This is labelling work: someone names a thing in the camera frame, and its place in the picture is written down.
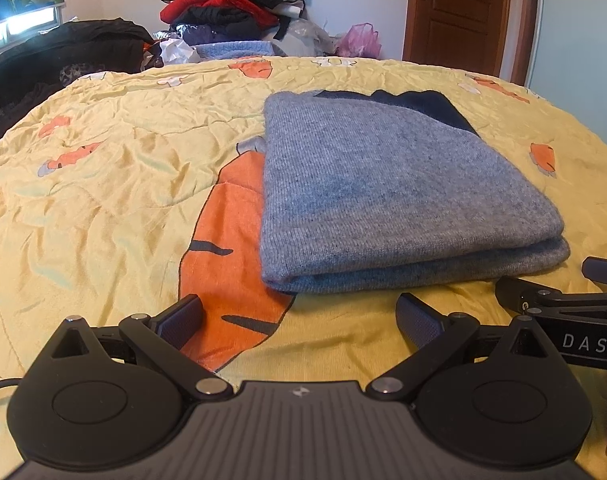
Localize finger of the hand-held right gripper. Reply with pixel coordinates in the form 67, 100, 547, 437
582, 255, 607, 291
495, 275, 568, 317

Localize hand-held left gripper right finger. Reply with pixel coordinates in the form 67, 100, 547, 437
366, 292, 560, 403

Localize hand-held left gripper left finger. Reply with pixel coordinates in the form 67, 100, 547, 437
47, 293, 234, 403

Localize grey knit sweater navy sleeves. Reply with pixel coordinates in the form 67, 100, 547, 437
259, 88, 571, 295

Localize pile of assorted clothes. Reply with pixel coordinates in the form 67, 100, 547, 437
160, 0, 281, 29

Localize yellow carrot print bedsheet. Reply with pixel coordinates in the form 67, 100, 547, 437
0, 54, 607, 480

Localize white crumpled plastic bag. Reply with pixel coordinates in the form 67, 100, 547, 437
152, 37, 202, 67

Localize light blue knit cloth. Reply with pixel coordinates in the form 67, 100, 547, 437
192, 39, 287, 63

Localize pink plastic bag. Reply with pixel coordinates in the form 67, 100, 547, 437
335, 22, 383, 60

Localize brown wooden door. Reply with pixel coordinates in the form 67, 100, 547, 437
402, 0, 540, 87

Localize black clothing pile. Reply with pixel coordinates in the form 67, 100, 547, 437
0, 18, 157, 154

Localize dark navy garment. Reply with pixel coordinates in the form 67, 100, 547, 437
170, 5, 265, 47

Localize translucent plastic bag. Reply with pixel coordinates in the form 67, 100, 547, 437
282, 16, 340, 58

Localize window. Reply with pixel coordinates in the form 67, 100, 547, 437
0, 1, 65, 52

